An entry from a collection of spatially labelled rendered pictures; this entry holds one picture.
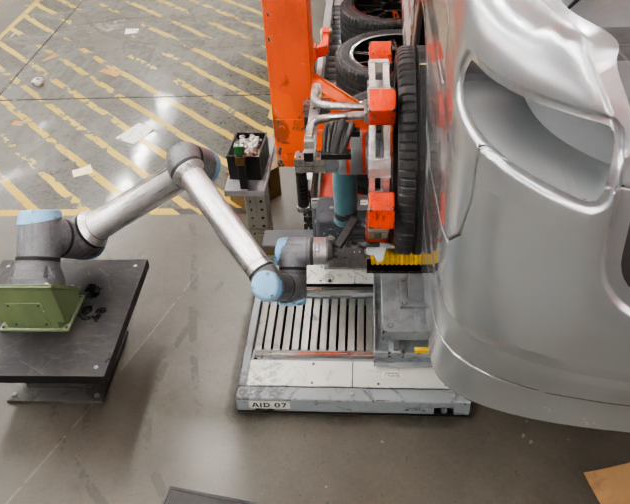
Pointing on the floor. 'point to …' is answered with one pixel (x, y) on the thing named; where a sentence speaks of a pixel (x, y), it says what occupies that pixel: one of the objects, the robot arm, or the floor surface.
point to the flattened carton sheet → (622, 483)
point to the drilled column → (258, 215)
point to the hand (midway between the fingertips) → (390, 244)
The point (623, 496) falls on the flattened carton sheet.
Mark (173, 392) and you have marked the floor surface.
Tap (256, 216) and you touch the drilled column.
